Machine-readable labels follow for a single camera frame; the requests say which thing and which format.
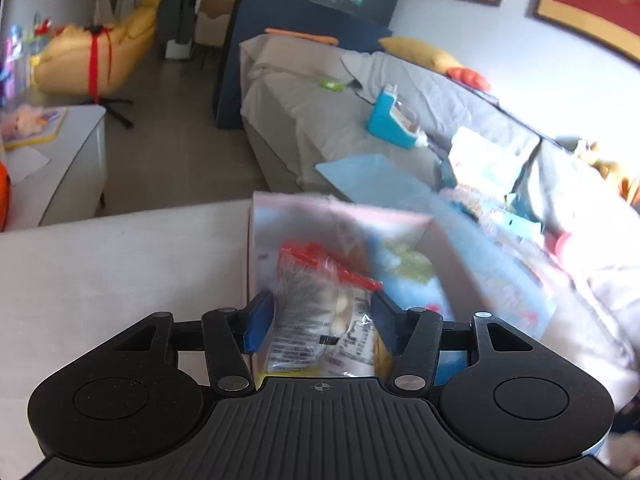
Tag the yellow lounge chair red ribbon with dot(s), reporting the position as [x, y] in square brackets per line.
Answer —
[70, 60]

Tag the blue seaweed snack packet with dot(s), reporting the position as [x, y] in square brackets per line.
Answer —
[415, 290]

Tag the white paper sheet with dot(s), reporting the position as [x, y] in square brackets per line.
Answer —
[25, 164]

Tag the dark hanging coat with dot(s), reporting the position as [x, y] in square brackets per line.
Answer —
[175, 5]

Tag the yellow pillow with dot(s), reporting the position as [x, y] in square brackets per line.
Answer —
[420, 52]

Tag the yellow plush toy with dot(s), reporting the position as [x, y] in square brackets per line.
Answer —
[605, 167]

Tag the small green toy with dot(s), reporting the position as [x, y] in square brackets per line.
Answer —
[331, 85]

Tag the large framed red picture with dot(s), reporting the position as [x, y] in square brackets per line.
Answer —
[590, 0]

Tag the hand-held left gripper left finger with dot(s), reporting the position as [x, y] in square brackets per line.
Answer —
[259, 320]

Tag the colourful toy set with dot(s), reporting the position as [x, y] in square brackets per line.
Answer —
[12, 60]

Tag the orange pumpkin bucket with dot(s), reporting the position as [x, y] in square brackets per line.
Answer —
[3, 195]

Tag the pink cardboard box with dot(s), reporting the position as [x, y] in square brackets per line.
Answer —
[320, 210]

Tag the long orange cushion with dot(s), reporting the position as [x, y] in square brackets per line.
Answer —
[300, 35]

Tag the blue cabinet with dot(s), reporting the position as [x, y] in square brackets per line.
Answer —
[250, 35]

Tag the yellow picture book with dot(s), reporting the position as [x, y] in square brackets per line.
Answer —
[52, 132]

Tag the beige dining chair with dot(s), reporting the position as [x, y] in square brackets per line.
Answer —
[215, 15]

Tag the grey covered sofa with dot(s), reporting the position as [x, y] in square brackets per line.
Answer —
[300, 110]

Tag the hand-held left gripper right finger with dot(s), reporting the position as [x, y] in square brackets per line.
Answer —
[387, 322]

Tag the clear red-topped snack packet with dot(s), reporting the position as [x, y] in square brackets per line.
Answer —
[310, 310]

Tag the orange pillow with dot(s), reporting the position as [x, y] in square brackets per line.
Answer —
[470, 77]

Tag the plain light blue card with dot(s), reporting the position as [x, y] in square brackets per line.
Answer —
[370, 170]

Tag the white side table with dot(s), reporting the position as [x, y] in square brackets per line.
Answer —
[75, 165]

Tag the teal toy machine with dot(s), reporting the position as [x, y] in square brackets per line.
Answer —
[385, 120]

